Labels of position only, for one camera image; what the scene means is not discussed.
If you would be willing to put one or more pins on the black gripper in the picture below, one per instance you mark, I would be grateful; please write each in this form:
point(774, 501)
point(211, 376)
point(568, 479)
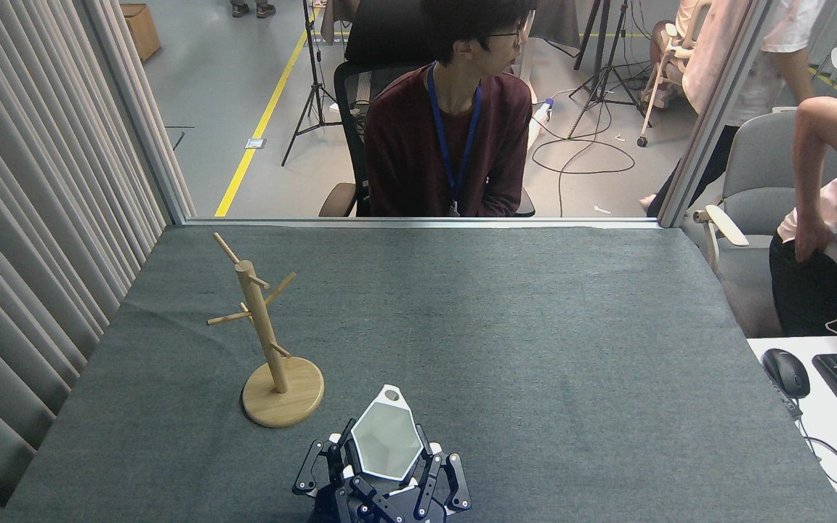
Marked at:
point(389, 505)

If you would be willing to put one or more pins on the white hexagonal cup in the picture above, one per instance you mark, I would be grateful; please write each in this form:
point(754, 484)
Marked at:
point(386, 443)

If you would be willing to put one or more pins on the wooden cup rack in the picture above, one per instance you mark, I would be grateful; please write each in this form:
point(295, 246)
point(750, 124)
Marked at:
point(284, 399)

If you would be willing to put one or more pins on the person's hand on hip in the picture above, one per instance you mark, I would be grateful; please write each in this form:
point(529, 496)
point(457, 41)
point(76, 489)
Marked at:
point(814, 240)

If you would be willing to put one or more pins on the dark grey table cloth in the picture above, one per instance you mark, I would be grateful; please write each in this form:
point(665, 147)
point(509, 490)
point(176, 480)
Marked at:
point(498, 327)

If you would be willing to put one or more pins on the person in dark red top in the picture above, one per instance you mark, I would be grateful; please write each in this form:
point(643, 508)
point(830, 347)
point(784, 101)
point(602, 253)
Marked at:
point(404, 145)

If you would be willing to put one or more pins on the floor socket plate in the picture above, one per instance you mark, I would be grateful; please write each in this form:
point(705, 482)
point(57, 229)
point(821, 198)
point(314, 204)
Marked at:
point(255, 143)

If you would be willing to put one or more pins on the black tripod stand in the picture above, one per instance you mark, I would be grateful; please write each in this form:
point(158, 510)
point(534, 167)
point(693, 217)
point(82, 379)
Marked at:
point(607, 73)
point(313, 94)

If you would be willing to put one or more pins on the black office chair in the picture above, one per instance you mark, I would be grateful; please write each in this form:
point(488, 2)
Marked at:
point(349, 87)

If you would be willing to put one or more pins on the white power strip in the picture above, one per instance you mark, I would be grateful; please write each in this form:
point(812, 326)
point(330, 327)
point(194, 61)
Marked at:
point(540, 112)

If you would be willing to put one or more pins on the black computer mouse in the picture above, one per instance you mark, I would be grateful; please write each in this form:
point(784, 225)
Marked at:
point(786, 372)

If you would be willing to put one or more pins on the white desk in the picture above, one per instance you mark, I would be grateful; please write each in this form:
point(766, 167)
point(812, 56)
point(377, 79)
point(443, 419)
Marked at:
point(833, 436)

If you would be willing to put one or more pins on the black glasses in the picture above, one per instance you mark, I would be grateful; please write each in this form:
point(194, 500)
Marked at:
point(507, 33)

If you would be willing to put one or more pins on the grey office chair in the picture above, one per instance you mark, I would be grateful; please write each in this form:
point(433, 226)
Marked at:
point(753, 167)

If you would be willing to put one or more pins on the person standing far off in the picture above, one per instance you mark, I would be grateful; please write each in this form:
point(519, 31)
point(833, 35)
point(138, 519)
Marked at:
point(253, 9)

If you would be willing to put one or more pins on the person seated in white chair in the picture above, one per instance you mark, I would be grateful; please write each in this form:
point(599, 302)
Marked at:
point(662, 65)

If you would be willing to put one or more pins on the cardboard box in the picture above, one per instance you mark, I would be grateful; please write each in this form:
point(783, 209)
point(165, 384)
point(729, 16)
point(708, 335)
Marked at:
point(142, 29)

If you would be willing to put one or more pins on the white office chair with wheels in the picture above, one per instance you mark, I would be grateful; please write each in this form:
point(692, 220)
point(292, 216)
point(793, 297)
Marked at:
point(669, 43)

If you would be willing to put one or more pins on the silver table rail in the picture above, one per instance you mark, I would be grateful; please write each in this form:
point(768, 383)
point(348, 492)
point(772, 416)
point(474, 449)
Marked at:
point(418, 222)

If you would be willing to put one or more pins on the silver post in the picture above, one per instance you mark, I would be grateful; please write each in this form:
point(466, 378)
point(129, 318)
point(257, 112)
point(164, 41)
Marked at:
point(716, 109)

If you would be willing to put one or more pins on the person standing behind post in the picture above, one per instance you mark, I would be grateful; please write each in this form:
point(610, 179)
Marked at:
point(774, 58)

